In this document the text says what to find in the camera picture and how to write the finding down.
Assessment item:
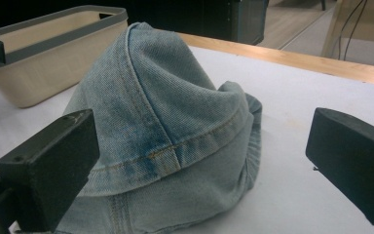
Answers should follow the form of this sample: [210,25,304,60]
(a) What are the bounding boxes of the grey computer tower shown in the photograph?
[227,0,271,46]

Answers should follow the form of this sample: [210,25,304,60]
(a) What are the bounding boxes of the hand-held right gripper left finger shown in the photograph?
[0,108,101,233]

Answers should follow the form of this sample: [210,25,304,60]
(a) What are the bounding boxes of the black floor cables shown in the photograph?
[336,0,369,61]

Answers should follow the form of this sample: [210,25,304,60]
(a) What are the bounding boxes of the beige basket with grey rim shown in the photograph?
[0,4,130,109]

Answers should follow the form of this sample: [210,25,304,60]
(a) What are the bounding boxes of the white table sheet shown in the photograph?
[0,45,374,234]

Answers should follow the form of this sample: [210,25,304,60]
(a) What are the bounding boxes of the light blue denim skirt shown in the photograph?
[16,21,263,234]

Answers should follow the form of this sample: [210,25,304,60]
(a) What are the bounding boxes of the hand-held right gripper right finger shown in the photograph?
[305,106,374,228]

